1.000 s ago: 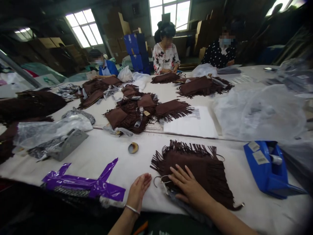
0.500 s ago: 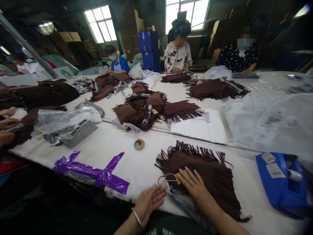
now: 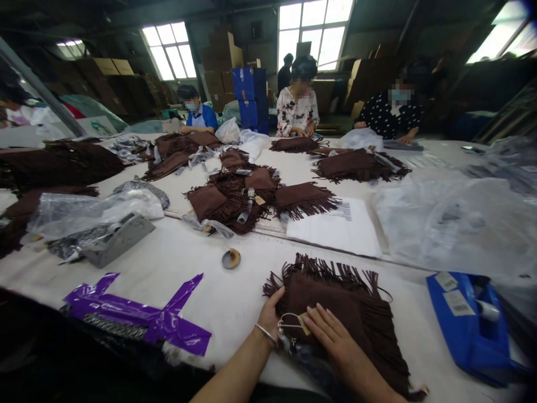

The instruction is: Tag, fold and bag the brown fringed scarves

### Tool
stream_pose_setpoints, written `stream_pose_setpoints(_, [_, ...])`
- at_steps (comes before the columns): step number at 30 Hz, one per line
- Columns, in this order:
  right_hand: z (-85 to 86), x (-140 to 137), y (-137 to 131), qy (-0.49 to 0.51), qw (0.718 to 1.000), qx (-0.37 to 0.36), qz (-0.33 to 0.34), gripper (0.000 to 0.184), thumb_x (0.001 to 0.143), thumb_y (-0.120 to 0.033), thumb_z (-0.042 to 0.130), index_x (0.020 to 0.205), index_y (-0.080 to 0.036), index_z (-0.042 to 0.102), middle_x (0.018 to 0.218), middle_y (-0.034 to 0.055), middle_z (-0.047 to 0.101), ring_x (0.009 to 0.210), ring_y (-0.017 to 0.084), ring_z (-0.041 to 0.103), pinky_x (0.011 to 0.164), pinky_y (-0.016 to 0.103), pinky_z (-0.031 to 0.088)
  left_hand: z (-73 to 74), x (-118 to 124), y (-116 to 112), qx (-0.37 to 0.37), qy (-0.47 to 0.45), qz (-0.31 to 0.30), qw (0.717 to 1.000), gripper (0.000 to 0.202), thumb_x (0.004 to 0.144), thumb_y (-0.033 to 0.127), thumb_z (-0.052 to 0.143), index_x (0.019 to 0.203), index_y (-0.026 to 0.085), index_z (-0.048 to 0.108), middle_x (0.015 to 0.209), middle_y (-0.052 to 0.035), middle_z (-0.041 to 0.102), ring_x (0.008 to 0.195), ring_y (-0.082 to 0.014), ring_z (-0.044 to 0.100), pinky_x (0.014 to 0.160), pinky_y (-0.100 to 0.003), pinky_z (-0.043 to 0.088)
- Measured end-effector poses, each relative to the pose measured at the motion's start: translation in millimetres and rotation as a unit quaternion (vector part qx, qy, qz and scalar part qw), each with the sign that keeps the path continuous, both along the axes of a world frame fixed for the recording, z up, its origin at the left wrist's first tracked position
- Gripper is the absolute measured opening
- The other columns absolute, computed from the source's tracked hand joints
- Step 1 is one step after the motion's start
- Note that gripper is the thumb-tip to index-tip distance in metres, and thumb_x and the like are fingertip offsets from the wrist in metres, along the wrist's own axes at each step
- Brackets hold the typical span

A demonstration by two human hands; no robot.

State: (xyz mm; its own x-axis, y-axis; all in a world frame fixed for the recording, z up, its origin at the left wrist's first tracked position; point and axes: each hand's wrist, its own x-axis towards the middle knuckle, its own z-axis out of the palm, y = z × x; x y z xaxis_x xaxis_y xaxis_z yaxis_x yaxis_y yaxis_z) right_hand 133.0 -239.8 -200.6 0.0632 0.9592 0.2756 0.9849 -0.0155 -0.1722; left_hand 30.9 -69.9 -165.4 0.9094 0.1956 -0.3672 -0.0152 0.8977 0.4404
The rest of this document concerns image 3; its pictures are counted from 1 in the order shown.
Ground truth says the person's left hand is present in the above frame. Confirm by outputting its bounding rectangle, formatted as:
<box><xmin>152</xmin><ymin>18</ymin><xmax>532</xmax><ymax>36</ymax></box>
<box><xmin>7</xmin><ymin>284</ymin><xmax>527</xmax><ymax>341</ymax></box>
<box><xmin>256</xmin><ymin>287</ymin><xmax>287</xmax><ymax>338</ymax></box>

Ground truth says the person's right hand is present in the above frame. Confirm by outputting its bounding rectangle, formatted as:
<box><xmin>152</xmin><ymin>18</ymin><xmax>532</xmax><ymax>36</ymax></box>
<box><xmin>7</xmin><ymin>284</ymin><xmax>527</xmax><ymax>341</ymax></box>
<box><xmin>302</xmin><ymin>302</ymin><xmax>358</xmax><ymax>367</ymax></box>

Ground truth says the brown fringed suede bag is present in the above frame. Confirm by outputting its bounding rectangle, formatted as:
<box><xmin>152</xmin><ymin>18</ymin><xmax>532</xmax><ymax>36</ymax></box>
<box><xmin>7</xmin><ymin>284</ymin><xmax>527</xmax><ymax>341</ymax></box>
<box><xmin>263</xmin><ymin>252</ymin><xmax>430</xmax><ymax>402</ymax></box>

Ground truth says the tan paper hang tag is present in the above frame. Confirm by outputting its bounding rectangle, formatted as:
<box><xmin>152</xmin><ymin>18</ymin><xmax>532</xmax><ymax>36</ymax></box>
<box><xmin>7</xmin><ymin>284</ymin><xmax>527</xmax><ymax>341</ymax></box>
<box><xmin>303</xmin><ymin>305</ymin><xmax>323</xmax><ymax>336</ymax></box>

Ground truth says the dark patterned plastic bag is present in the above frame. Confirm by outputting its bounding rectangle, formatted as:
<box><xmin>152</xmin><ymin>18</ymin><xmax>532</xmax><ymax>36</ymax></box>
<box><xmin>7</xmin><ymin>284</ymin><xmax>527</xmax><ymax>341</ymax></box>
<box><xmin>277</xmin><ymin>335</ymin><xmax>336</xmax><ymax>397</ymax></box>

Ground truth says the tape roll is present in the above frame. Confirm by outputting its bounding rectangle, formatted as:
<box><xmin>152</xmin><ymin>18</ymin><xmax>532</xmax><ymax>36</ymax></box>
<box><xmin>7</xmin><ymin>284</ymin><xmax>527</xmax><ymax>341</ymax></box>
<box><xmin>221</xmin><ymin>248</ymin><xmax>242</xmax><ymax>271</ymax></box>

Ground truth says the stack of white sheets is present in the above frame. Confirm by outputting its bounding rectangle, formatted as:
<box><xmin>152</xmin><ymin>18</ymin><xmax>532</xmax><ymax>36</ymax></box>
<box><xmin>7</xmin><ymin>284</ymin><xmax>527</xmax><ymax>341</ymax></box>
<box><xmin>285</xmin><ymin>196</ymin><xmax>383</xmax><ymax>259</ymax></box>

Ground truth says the pile of brown fringed bags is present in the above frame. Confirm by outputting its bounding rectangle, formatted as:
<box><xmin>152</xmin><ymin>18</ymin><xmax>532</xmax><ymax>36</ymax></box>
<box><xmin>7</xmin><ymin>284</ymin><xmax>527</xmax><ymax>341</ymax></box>
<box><xmin>181</xmin><ymin>147</ymin><xmax>344</xmax><ymax>236</ymax></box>

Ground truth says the purple taped package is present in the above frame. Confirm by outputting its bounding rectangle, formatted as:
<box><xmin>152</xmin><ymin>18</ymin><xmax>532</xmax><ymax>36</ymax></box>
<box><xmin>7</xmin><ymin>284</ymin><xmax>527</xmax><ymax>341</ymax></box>
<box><xmin>62</xmin><ymin>272</ymin><xmax>213</xmax><ymax>358</ymax></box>

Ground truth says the pile of clear plastic bags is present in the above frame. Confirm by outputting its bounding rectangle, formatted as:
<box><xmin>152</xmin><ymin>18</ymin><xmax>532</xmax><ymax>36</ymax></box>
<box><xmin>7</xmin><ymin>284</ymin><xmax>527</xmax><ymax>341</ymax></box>
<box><xmin>370</xmin><ymin>174</ymin><xmax>537</xmax><ymax>290</ymax></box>

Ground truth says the grey tape dispenser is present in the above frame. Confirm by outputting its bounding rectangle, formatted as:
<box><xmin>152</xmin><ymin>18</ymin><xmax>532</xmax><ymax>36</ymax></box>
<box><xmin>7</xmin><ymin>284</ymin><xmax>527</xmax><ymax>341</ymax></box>
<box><xmin>81</xmin><ymin>212</ymin><xmax>157</xmax><ymax>269</ymax></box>

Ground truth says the brown fringed flat bag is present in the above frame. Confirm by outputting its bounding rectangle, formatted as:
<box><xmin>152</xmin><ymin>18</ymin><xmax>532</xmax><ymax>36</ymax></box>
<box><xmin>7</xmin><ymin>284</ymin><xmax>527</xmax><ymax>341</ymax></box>
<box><xmin>268</xmin><ymin>135</ymin><xmax>323</xmax><ymax>154</ymax></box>

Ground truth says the brown fringed bags group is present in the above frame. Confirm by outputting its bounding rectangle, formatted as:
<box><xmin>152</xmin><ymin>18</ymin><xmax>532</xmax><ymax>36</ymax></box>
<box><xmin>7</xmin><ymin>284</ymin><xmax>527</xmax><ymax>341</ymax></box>
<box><xmin>309</xmin><ymin>146</ymin><xmax>413</xmax><ymax>185</ymax></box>

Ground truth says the grey patterned fabric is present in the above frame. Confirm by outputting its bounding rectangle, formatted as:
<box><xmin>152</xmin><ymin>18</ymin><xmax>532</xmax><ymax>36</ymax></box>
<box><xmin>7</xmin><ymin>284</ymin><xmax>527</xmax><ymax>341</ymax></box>
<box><xmin>111</xmin><ymin>175</ymin><xmax>171</xmax><ymax>212</ymax></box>

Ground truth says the heap of brown fringed bags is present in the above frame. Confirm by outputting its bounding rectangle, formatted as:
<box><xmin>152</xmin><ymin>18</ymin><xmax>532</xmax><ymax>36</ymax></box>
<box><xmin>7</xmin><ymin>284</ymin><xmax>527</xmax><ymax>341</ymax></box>
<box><xmin>142</xmin><ymin>131</ymin><xmax>224</xmax><ymax>182</ymax></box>

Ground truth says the white plastic bag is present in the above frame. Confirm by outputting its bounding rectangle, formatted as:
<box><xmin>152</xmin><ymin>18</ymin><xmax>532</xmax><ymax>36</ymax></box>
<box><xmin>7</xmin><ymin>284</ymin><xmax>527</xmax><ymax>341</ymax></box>
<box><xmin>214</xmin><ymin>117</ymin><xmax>243</xmax><ymax>145</ymax></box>

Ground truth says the clear plastic bag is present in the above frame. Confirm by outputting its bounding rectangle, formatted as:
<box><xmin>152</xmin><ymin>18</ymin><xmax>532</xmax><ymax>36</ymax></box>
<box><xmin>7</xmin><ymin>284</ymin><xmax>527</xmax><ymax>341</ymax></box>
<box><xmin>26</xmin><ymin>188</ymin><xmax>165</xmax><ymax>245</ymax></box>

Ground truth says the stack of blue crates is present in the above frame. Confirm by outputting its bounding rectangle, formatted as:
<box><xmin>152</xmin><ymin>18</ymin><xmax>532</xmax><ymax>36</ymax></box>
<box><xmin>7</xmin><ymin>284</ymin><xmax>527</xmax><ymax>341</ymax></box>
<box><xmin>231</xmin><ymin>66</ymin><xmax>270</xmax><ymax>136</ymax></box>

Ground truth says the stack of cartons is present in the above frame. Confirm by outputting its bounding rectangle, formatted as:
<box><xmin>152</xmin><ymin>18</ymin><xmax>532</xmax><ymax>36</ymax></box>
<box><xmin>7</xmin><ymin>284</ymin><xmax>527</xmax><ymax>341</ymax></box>
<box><xmin>200</xmin><ymin>30</ymin><xmax>245</xmax><ymax>113</ymax></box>

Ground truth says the stack of dark brown bags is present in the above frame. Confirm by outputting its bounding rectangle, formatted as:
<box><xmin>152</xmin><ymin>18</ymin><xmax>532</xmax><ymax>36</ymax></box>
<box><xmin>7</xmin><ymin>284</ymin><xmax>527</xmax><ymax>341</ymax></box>
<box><xmin>0</xmin><ymin>137</ymin><xmax>129</xmax><ymax>192</ymax></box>

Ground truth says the window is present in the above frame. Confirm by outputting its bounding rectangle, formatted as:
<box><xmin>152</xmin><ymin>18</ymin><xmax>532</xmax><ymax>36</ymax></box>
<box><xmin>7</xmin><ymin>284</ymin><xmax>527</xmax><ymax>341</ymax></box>
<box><xmin>464</xmin><ymin>0</ymin><xmax>537</xmax><ymax>65</ymax></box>
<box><xmin>140</xmin><ymin>21</ymin><xmax>198</xmax><ymax>82</ymax></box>
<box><xmin>277</xmin><ymin>0</ymin><xmax>355</xmax><ymax>72</ymax></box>

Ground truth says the grey metal beam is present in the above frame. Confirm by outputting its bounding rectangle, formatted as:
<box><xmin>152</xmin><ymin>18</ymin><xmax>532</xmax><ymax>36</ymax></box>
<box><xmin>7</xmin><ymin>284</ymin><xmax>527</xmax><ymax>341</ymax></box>
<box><xmin>0</xmin><ymin>35</ymin><xmax>87</xmax><ymax>138</ymax></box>

